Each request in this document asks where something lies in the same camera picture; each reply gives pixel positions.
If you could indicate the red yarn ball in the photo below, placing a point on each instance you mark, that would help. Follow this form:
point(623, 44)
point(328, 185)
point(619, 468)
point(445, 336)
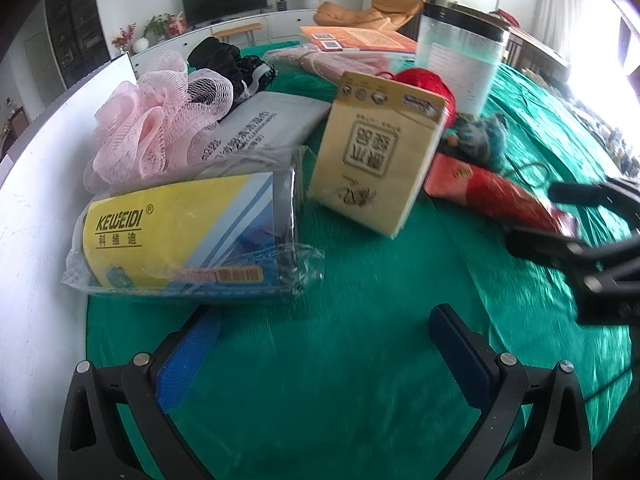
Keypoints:
point(430, 82)

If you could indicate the orange lounge chair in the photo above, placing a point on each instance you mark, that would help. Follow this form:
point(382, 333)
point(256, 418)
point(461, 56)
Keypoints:
point(372, 10)

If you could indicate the red gold packet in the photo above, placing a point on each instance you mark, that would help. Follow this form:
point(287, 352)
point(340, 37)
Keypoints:
point(490, 190)

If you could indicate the white wet wipes pack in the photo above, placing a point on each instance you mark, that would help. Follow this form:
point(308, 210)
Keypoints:
point(270, 120)

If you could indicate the green leafy potted plant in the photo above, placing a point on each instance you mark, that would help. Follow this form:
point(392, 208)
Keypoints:
point(157, 27)

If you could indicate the white board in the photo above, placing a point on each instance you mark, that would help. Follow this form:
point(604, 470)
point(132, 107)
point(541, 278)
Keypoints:
point(45, 210)

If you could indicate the green tablecloth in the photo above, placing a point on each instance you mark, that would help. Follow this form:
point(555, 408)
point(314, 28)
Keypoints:
point(350, 360)

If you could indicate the brown wooden furniture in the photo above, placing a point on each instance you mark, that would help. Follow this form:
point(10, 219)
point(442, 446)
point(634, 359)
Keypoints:
point(540, 50)

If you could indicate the red flowers in white vase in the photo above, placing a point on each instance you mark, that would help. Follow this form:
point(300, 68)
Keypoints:
point(134, 42)

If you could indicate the black lace cloth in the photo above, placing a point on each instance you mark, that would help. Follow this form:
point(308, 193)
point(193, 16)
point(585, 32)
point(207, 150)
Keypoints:
point(215, 60)

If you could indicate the wooden stool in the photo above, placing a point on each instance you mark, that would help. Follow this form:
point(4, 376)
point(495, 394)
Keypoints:
point(237, 29)

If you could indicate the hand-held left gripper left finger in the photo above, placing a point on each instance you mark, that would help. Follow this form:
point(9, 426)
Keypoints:
point(187, 360)

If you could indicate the yellow blue packaged roll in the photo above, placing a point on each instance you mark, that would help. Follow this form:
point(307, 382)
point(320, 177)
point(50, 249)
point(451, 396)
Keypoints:
point(180, 230)

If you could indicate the orange book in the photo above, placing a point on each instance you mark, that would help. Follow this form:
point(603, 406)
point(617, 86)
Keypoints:
point(360, 39)

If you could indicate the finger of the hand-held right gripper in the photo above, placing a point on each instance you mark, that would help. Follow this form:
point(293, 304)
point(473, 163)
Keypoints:
point(575, 192)
point(545, 247)

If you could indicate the white TV cabinet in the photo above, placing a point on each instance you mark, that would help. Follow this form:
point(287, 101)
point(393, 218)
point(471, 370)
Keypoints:
point(280, 22)

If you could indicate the pink cloth in plastic bag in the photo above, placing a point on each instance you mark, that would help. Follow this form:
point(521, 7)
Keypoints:
point(325, 62)

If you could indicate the pink mesh bath loofah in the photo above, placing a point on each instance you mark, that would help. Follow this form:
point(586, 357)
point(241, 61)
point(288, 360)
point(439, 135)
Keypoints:
point(145, 120)

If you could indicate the teal yarn ball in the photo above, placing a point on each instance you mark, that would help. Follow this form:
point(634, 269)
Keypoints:
point(477, 137)

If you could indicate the red gift box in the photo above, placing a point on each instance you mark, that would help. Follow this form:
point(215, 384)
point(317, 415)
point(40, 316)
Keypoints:
point(177, 25)

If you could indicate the beige tissue pack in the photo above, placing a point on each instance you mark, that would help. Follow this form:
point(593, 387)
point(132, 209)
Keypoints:
point(375, 155)

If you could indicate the clear jar with black lid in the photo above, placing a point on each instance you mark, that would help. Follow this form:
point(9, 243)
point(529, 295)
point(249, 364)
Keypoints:
point(460, 55)

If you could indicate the dark bookcase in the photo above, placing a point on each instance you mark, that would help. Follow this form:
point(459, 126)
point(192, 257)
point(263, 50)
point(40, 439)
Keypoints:
point(75, 25)

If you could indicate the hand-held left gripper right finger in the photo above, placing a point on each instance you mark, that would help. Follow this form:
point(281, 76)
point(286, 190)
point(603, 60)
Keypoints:
point(461, 355)

